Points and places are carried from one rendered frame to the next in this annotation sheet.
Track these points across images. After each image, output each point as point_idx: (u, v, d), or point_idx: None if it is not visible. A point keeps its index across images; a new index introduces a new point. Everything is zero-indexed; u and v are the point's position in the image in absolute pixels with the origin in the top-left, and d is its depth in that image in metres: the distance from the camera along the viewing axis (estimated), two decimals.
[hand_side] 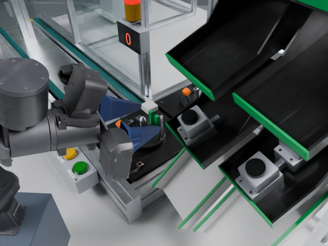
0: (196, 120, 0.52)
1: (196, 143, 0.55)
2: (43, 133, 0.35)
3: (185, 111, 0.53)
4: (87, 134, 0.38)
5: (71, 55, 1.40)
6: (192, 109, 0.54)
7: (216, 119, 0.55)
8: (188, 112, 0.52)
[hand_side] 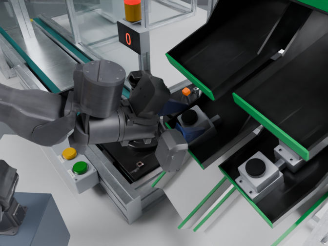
0: (196, 120, 0.52)
1: (196, 143, 0.55)
2: (114, 123, 0.43)
3: (185, 111, 0.53)
4: (147, 131, 0.46)
5: (71, 55, 1.40)
6: (192, 109, 0.54)
7: (216, 119, 0.55)
8: (188, 112, 0.52)
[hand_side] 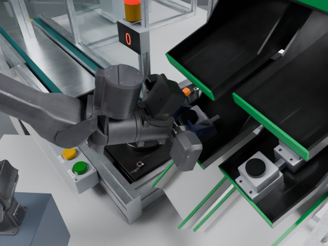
0: (196, 120, 0.52)
1: None
2: (132, 124, 0.45)
3: (185, 111, 0.53)
4: (162, 132, 0.48)
5: (71, 55, 1.40)
6: (192, 109, 0.54)
7: (216, 119, 0.55)
8: (188, 112, 0.52)
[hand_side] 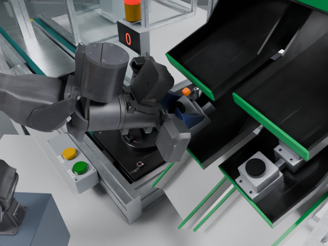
0: (184, 112, 0.49)
1: None
2: (115, 110, 0.41)
3: (172, 104, 0.50)
4: (148, 119, 0.44)
5: (71, 55, 1.40)
6: (179, 100, 0.51)
7: (208, 107, 0.52)
8: (174, 104, 0.50)
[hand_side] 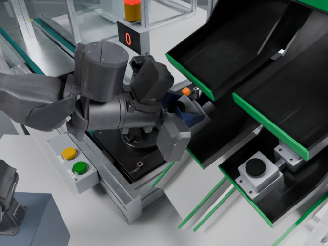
0: (184, 111, 0.49)
1: (190, 134, 0.52)
2: (115, 109, 0.41)
3: (172, 103, 0.50)
4: (149, 118, 0.44)
5: (71, 55, 1.40)
6: (179, 99, 0.51)
7: (208, 106, 0.52)
8: (174, 103, 0.49)
